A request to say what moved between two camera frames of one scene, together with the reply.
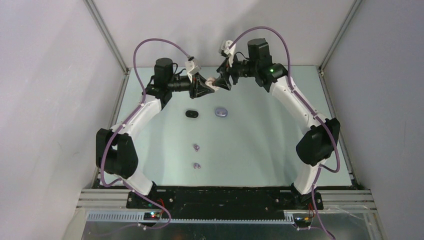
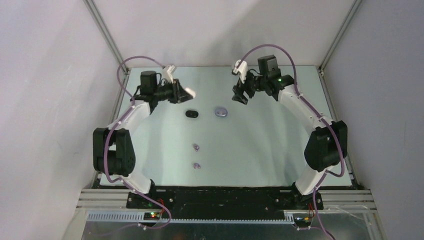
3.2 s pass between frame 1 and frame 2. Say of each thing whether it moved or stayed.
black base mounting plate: stayed
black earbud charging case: stayed
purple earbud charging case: stayed
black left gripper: moved
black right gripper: moved
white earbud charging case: moved
